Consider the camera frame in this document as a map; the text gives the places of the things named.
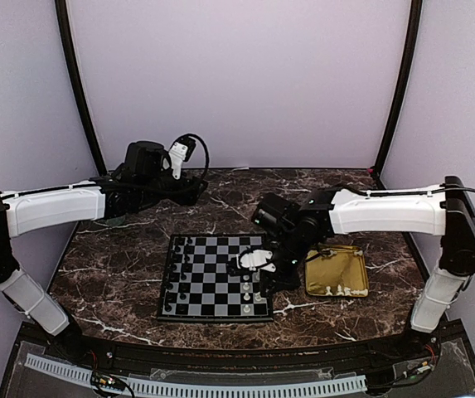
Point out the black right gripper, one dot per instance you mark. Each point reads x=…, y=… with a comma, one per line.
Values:
x=267, y=281

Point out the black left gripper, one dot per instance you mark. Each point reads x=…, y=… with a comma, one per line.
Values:
x=188, y=191

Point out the black right frame post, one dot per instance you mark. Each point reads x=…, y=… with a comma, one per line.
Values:
x=403, y=77

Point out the black frame post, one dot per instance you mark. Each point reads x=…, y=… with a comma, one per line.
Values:
x=403, y=77
x=71, y=62

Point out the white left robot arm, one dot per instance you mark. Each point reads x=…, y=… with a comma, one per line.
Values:
x=100, y=198

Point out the black left frame post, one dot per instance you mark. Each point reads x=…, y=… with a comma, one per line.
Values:
x=71, y=62

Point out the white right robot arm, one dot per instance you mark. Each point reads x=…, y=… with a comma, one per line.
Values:
x=443, y=210

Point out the black and white chessboard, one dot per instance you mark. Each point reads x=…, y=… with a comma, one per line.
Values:
x=198, y=288

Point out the black front rail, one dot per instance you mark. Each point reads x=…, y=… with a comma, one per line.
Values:
x=267, y=346

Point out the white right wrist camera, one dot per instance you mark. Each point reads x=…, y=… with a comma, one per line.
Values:
x=256, y=259

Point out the white perforated cable duct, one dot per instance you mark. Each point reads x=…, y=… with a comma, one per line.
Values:
x=167, y=383

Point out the gold metal tray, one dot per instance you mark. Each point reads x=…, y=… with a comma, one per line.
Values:
x=344, y=268

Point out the grey ceramic cup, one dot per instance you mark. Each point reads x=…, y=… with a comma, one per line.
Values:
x=113, y=222

